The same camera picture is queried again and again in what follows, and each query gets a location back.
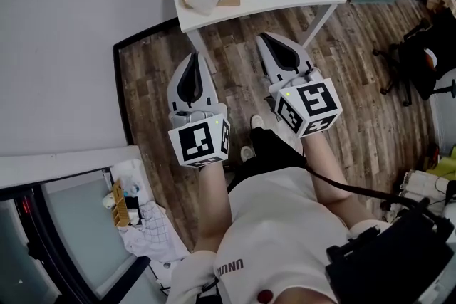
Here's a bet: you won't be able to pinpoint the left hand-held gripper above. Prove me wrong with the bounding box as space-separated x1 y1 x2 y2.
167 52 232 169

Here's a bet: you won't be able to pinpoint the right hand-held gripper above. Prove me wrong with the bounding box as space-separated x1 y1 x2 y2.
256 32 343 138

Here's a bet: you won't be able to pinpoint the person's right forearm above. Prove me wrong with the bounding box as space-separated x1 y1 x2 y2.
301 133 378 229

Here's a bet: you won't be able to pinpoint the person's left forearm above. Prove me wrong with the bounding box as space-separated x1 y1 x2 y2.
194 162 236 254

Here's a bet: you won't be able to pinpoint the white table leg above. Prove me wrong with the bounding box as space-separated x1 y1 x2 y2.
187 30 217 75
301 3 338 49

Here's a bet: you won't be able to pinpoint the black baseboard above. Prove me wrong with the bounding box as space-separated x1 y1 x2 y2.
113 17 182 147

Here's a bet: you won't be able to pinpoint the person's black trousers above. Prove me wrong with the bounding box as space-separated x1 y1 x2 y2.
226 126 307 193

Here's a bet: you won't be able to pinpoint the white plastic bag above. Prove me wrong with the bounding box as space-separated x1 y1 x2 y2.
112 159 145 196

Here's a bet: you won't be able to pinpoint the black office chair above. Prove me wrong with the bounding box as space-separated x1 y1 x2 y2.
373 19 456 107

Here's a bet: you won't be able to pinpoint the white checked cloth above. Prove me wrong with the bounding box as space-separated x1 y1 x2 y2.
119 201 190 263

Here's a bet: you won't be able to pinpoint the person's white shirt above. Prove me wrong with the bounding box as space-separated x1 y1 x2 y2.
167 167 393 304

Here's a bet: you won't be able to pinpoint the yellow-green foam pieces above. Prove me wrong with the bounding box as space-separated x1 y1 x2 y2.
425 145 456 177

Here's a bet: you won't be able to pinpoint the black cable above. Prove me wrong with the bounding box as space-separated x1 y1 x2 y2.
302 159 428 209

